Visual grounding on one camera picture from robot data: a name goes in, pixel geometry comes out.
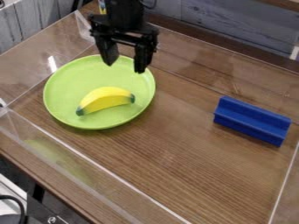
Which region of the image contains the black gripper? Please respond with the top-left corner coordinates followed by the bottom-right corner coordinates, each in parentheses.
top-left (88, 0), bottom-right (159, 74)

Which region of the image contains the blue plastic block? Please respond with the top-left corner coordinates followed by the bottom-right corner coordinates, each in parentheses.
top-left (213, 96), bottom-right (292, 147)

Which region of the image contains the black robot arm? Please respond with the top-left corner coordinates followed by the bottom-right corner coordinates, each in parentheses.
top-left (88, 0), bottom-right (159, 74)

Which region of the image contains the yellow blue tin can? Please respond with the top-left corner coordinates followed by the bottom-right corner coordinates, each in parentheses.
top-left (97, 0), bottom-right (107, 15)

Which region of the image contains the clear acrylic enclosure wall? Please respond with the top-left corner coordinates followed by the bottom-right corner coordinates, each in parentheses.
top-left (0, 107), bottom-right (191, 224)

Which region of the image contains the black cable lower left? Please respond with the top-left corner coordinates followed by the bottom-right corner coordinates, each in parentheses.
top-left (0, 194), bottom-right (28, 224)

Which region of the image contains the green round plate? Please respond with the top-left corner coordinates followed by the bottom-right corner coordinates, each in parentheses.
top-left (42, 55), bottom-right (155, 130)

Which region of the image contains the yellow toy banana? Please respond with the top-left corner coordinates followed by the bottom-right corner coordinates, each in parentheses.
top-left (76, 87), bottom-right (136, 116)

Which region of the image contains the clear acrylic corner bracket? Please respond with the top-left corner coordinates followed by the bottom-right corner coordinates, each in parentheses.
top-left (75, 10), bottom-right (95, 43)

